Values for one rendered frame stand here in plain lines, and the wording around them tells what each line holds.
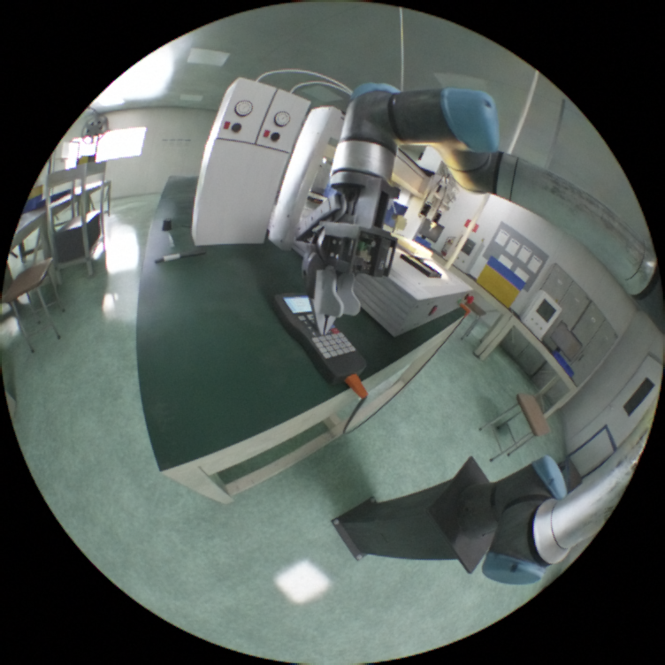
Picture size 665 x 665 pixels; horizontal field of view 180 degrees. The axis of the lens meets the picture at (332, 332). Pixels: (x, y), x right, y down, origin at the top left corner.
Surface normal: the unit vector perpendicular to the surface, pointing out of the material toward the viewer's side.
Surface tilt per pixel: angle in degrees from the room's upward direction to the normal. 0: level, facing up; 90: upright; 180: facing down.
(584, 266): 90
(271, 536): 0
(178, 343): 0
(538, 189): 112
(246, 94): 90
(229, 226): 90
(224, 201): 90
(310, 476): 0
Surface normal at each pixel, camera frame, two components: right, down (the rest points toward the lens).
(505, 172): -0.75, 0.49
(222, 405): 0.34, -0.73
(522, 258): -0.72, 0.20
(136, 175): 0.61, 0.65
